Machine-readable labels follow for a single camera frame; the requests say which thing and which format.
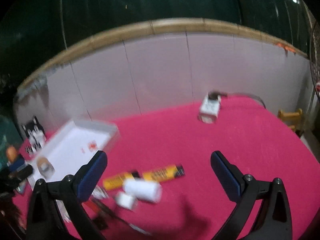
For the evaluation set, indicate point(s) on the white cardboard tray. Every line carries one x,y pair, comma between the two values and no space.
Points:
72,146

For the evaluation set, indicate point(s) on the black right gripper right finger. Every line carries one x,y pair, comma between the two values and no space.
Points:
273,220

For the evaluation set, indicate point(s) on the small white cube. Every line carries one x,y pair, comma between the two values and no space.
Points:
125,200

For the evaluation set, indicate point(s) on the black white cat figure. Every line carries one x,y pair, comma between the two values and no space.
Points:
35,134

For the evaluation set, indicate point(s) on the yellow wooden chair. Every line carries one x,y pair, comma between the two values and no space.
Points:
292,119

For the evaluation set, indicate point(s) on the red stick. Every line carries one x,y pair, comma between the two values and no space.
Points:
100,208

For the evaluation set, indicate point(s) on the yellow black tube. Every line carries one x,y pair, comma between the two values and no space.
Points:
164,174
116,182

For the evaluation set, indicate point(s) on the black plug with cable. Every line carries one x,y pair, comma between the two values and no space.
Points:
225,95

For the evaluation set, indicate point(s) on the brown tape roll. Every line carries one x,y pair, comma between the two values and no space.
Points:
45,167

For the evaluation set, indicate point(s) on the white power adapter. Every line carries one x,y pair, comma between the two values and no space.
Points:
209,108

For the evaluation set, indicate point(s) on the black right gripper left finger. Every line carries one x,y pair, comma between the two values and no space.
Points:
44,220

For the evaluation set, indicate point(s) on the pink table cloth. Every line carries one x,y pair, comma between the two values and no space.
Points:
195,206

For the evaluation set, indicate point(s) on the white plastic bottle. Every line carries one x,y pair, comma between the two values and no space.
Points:
148,191

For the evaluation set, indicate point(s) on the bamboo rail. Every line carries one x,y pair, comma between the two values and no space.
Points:
156,27

